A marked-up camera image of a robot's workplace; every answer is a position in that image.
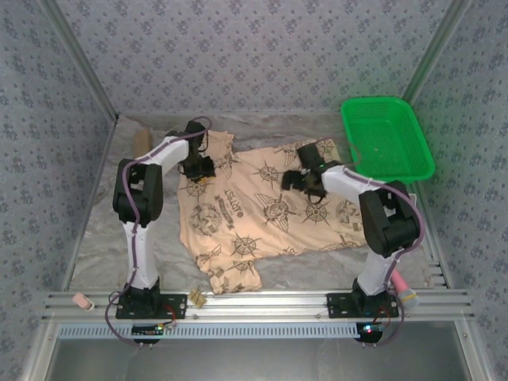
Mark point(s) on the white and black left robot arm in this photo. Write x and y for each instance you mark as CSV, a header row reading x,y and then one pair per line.
x,y
137,194

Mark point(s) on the green plastic mesh basket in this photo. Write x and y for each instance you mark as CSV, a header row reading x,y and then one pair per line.
x,y
385,139

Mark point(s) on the small pink and white eraser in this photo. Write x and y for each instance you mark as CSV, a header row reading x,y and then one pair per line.
x,y
82,300

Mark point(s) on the aluminium frame post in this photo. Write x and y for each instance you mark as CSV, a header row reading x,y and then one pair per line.
x,y
429,59
81,59

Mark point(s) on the small left circuit board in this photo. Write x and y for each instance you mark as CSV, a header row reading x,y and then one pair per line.
x,y
147,330

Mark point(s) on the gold binder clip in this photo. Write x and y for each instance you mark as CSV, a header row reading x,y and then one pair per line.
x,y
197,298

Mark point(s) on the pink toy microphone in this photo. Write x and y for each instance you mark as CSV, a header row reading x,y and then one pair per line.
x,y
409,297

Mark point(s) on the small right circuit board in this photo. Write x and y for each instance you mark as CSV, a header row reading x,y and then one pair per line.
x,y
371,330

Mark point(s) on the tan oblong brush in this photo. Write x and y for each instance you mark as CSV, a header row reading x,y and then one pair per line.
x,y
142,141

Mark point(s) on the small circuit board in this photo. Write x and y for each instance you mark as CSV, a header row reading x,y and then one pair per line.
x,y
371,330
147,330

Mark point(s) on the peach printed t-shirt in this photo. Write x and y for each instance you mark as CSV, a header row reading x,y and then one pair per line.
x,y
238,214

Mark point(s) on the aluminium mounting rail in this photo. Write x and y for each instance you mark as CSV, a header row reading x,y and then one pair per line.
x,y
258,303

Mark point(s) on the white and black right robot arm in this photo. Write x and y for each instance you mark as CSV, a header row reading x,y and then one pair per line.
x,y
389,218

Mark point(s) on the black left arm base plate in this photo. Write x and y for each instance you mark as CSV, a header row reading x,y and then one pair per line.
x,y
174,305

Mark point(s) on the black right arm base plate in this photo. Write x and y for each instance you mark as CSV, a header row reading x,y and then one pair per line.
x,y
337,305

